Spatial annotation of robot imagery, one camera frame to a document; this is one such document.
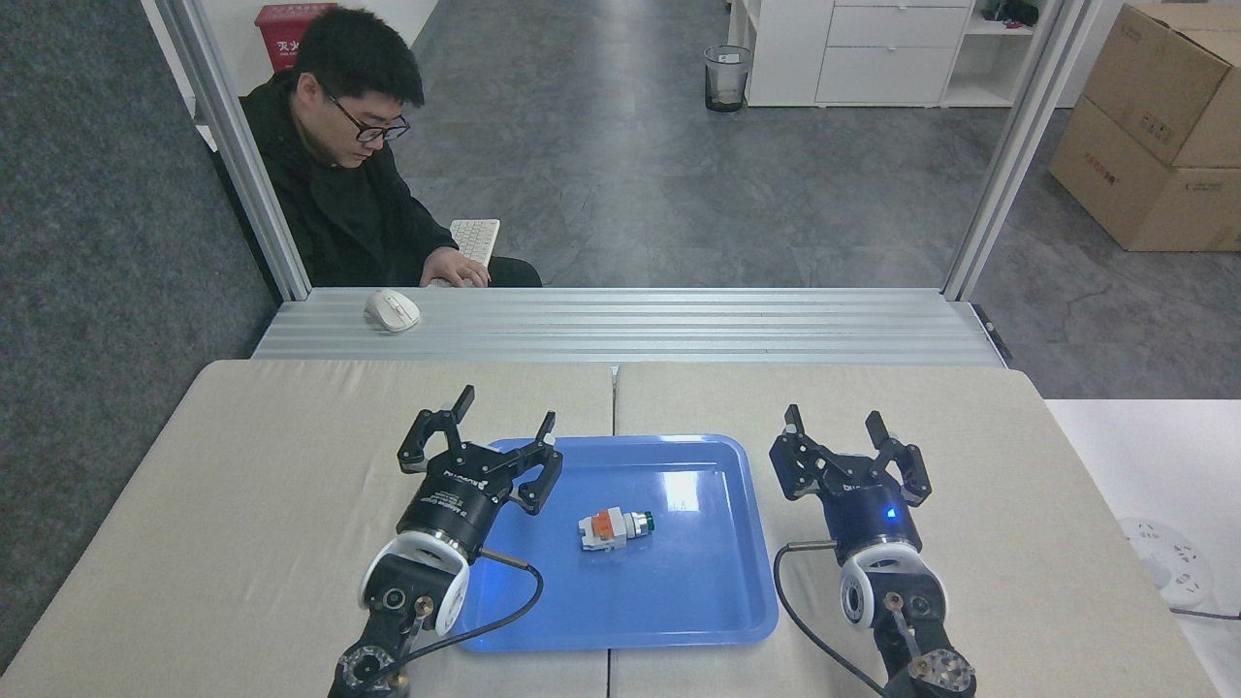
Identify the white keyboard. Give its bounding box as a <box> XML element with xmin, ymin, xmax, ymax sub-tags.
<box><xmin>427</xmin><ymin>219</ymin><xmax>502</xmax><ymax>289</ymax></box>

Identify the silver aluminium post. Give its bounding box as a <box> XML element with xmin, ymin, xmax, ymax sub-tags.
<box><xmin>941</xmin><ymin>0</ymin><xmax>1106</xmax><ymax>302</ymax></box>
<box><xmin>153</xmin><ymin>0</ymin><xmax>312</xmax><ymax>302</ymax></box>

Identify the large cardboard box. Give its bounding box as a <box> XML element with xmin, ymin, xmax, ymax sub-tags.
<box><xmin>1047</xmin><ymin>95</ymin><xmax>1241</xmax><ymax>254</ymax></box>

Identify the white computer mouse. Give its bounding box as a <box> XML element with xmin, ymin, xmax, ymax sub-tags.
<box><xmin>364</xmin><ymin>289</ymin><xmax>422</xmax><ymax>334</ymax></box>

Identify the white orange switch part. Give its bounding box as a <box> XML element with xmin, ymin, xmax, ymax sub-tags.
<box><xmin>578</xmin><ymin>507</ymin><xmax>657</xmax><ymax>554</ymax></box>

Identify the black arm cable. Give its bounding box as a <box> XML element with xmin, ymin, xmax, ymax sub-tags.
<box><xmin>773</xmin><ymin>541</ymin><xmax>889</xmax><ymax>698</ymax></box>
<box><xmin>373</xmin><ymin>547</ymin><xmax>546</xmax><ymax>684</ymax></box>

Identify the round white power strip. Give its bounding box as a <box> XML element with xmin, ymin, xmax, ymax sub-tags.
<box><xmin>1115</xmin><ymin>517</ymin><xmax>1215</xmax><ymax>611</ymax></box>

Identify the white drawer cabinet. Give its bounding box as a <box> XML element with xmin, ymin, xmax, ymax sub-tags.
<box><xmin>727</xmin><ymin>0</ymin><xmax>1046</xmax><ymax>110</ymax></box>

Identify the grey waste bin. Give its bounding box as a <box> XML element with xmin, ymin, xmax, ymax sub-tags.
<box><xmin>703</xmin><ymin>45</ymin><xmax>754</xmax><ymax>114</ymax></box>

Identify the red box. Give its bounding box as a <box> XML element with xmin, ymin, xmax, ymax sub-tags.
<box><xmin>255</xmin><ymin>3</ymin><xmax>338</xmax><ymax>75</ymax></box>

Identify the person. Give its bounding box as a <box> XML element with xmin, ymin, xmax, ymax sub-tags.
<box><xmin>238</xmin><ymin>8</ymin><xmax>544</xmax><ymax>290</ymax></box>

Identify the silver aluminium rail bed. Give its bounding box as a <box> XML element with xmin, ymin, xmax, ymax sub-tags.
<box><xmin>251</xmin><ymin>287</ymin><xmax>1009</xmax><ymax>368</ymax></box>

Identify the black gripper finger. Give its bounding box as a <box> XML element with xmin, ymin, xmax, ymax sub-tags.
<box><xmin>397</xmin><ymin>385</ymin><xmax>477</xmax><ymax>477</ymax></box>
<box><xmin>865</xmin><ymin>411</ymin><xmax>934</xmax><ymax>508</ymax></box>
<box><xmin>484</xmin><ymin>411</ymin><xmax>565</xmax><ymax>517</ymax></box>
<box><xmin>769</xmin><ymin>404</ymin><xmax>846</xmax><ymax>503</ymax></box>

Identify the white side table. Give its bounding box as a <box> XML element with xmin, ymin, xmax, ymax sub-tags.
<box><xmin>1041</xmin><ymin>398</ymin><xmax>1241</xmax><ymax>698</ymax></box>

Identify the blue plastic tray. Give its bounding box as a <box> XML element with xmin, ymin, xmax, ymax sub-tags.
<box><xmin>448</xmin><ymin>434</ymin><xmax>780</xmax><ymax>653</ymax></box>

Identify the black end bracket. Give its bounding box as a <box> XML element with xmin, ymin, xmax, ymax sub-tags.
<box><xmin>971</xmin><ymin>303</ymin><xmax>1015</xmax><ymax>363</ymax></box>

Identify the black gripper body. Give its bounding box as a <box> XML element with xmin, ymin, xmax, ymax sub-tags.
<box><xmin>824</xmin><ymin>460</ymin><xmax>925</xmax><ymax>560</ymax></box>
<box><xmin>395</xmin><ymin>447</ymin><xmax>521</xmax><ymax>564</ymax></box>

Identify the small cardboard box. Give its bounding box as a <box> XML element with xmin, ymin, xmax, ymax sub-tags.
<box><xmin>1080</xmin><ymin>2</ymin><xmax>1241</xmax><ymax>171</ymax></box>

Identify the person's hand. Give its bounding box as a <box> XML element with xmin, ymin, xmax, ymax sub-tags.
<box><xmin>420</xmin><ymin>246</ymin><xmax>493</xmax><ymax>289</ymax></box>

